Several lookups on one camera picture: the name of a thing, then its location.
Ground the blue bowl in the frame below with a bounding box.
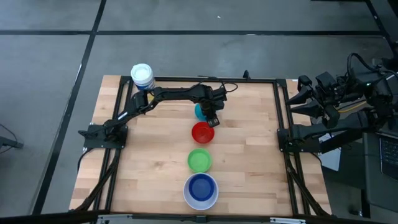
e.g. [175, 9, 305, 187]
[188, 174, 215, 202]

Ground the white paper sheet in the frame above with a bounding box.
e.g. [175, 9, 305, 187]
[318, 133, 342, 172]

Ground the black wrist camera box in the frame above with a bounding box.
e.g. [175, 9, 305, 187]
[322, 105, 341, 129]

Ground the small teal bowl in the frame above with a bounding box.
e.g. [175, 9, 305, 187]
[194, 103, 208, 122]

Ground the white wipes canister blue label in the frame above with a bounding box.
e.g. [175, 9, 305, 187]
[130, 63, 156, 91]

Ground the black aluminium table frame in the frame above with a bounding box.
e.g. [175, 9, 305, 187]
[70, 74, 331, 218]

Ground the black stand foot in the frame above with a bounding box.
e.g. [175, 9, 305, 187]
[0, 123, 24, 154]

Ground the large white bowl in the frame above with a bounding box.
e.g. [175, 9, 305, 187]
[183, 172, 220, 211]

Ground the red bowl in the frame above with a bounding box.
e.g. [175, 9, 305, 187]
[191, 121, 215, 144]

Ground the black side desk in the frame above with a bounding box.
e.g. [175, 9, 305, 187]
[361, 130, 398, 216]

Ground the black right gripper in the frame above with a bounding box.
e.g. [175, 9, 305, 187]
[285, 71, 343, 119]

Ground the yellow cable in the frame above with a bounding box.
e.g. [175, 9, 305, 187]
[337, 100, 368, 114]

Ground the green bowl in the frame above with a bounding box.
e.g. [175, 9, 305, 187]
[187, 148, 213, 174]

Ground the black laptop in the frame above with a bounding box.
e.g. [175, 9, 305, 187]
[378, 130, 398, 182]

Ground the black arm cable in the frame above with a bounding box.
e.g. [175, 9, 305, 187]
[197, 75, 239, 94]

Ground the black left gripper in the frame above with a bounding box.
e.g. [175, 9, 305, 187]
[200, 96, 227, 128]

